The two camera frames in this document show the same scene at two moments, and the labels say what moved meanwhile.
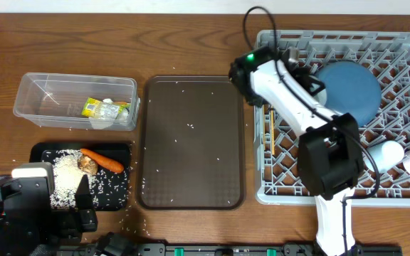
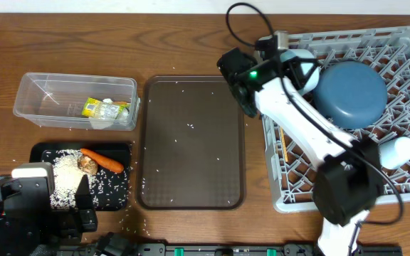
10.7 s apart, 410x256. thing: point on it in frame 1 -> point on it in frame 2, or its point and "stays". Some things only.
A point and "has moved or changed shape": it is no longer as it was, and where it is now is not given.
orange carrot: (102, 161) stays
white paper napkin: (98, 122) stays
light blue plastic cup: (385, 155) has moved or changed shape
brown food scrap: (87, 164) stays
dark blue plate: (351, 87) has moved or changed shape
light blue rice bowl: (321, 97) has moved or changed shape
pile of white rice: (67, 175) stays
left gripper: (78, 220) stays
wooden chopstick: (272, 130) -> (284, 144)
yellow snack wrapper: (105, 109) stays
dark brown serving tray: (190, 148) stays
